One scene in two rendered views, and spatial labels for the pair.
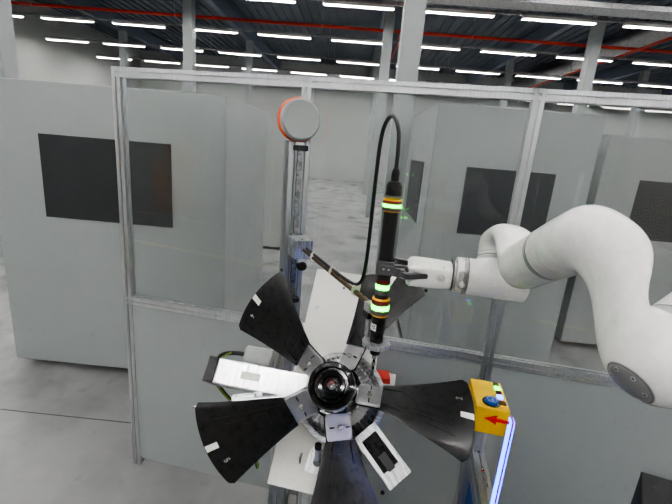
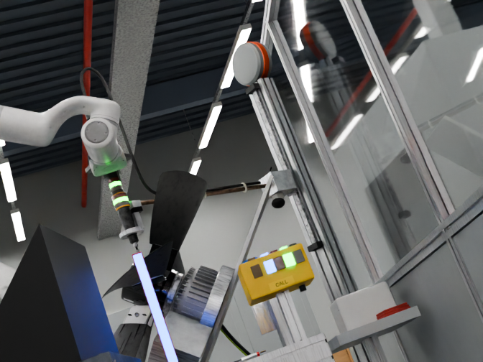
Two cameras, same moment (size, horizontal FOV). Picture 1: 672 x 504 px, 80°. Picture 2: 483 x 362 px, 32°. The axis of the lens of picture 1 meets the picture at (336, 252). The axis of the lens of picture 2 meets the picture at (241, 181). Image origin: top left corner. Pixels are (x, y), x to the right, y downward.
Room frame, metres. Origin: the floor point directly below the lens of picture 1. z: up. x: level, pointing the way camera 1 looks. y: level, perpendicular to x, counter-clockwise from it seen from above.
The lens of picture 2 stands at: (0.50, -2.44, 0.74)
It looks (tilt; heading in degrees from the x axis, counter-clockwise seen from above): 15 degrees up; 72
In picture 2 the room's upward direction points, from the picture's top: 21 degrees counter-clockwise
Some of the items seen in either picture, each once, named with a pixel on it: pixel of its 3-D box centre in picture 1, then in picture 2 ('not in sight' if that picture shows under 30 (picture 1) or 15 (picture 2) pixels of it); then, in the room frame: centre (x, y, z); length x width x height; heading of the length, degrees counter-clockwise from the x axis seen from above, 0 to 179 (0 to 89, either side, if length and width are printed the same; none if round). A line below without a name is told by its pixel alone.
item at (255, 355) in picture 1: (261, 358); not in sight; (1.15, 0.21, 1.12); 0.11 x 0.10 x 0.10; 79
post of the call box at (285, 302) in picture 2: (481, 433); (291, 317); (1.13, -0.53, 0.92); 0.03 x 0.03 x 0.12; 79
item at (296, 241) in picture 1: (299, 246); (279, 184); (1.48, 0.14, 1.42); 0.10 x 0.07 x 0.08; 24
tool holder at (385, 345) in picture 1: (375, 325); (129, 218); (0.92, -0.11, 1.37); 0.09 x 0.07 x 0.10; 24
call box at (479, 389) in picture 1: (486, 407); (276, 277); (1.13, -0.53, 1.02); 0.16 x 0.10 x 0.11; 169
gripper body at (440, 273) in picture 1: (431, 271); (106, 157); (0.89, -0.22, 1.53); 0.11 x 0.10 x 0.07; 80
